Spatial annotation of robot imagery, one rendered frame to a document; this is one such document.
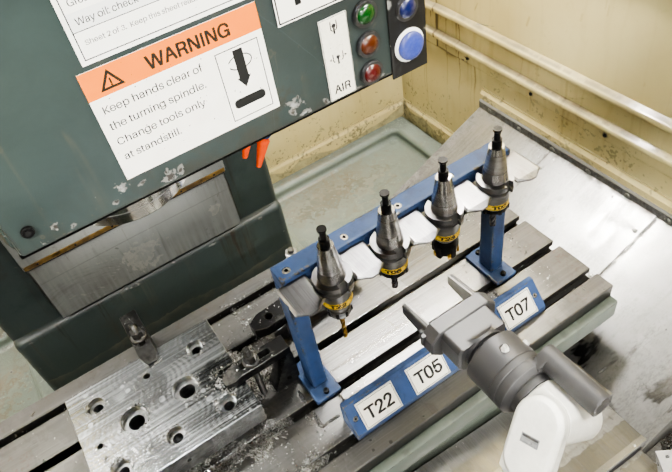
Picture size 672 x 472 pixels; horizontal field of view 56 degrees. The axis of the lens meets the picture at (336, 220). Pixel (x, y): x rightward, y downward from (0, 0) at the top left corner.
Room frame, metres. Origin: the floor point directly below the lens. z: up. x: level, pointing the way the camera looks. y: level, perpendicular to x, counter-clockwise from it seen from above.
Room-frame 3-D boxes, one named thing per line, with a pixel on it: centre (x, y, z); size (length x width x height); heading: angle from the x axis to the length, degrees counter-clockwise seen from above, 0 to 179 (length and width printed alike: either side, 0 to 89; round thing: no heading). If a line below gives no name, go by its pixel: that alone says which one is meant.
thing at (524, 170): (0.79, -0.33, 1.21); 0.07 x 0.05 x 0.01; 25
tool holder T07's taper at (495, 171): (0.76, -0.28, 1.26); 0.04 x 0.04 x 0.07
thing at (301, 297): (0.60, 0.07, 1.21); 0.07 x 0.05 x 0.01; 25
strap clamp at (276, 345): (0.65, 0.19, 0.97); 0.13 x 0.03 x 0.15; 115
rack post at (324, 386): (0.65, 0.10, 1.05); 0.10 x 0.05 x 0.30; 25
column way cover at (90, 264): (1.03, 0.44, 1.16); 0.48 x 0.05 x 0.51; 115
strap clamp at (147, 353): (0.75, 0.41, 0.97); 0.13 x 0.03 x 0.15; 25
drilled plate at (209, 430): (0.61, 0.37, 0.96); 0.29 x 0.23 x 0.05; 115
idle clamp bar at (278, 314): (0.82, 0.09, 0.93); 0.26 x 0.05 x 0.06; 120
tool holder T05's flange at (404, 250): (0.67, -0.08, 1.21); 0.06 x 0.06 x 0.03
